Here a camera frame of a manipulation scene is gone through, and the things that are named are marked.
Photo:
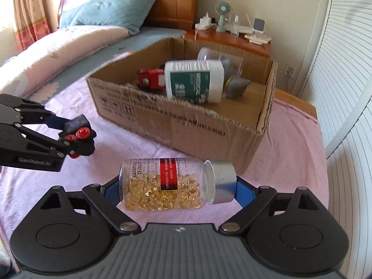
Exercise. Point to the white wall socket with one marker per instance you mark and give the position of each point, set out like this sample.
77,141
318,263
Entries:
289,71

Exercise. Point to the clear bottle yellow capsules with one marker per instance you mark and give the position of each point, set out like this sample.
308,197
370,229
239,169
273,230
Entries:
182,183

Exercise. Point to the teal pillow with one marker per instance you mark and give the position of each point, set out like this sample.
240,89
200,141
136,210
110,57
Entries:
128,14

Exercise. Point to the large white supplement bottle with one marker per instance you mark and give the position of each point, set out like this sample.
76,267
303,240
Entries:
195,81

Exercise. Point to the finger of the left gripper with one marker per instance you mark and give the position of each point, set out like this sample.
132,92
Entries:
17,112
78,143

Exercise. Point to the brown cardboard box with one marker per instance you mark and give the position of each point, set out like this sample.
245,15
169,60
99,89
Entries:
231,129

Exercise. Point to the white power strip charger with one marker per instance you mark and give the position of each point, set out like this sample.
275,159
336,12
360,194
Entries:
206,23

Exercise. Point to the pink table cloth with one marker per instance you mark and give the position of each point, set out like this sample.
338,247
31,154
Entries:
290,155

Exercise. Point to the orange patterned curtain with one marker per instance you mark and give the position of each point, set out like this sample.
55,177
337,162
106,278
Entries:
30,22

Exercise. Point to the blue patterned bed sheet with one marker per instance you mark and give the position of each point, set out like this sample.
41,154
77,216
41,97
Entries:
146,37

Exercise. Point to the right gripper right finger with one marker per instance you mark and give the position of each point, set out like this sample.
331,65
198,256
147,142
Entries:
287,232

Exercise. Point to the small clear spray bottle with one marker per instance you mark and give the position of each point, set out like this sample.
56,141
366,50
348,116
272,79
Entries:
235,26

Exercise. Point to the white smart display stand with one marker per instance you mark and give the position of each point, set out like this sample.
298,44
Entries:
258,36

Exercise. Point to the pink quilt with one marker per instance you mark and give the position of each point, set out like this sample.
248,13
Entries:
45,58

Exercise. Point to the wooden nightstand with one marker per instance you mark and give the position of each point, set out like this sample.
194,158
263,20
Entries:
226,38

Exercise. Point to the clear empty plastic jar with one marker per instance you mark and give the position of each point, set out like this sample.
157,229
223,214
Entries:
220,58

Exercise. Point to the red toy train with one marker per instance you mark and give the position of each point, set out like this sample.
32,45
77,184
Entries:
151,79

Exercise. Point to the grey cat figurine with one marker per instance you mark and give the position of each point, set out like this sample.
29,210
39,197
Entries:
234,85

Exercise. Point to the green mini desk fan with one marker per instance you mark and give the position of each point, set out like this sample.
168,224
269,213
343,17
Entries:
223,9

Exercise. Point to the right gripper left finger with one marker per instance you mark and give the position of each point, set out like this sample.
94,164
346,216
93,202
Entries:
66,232

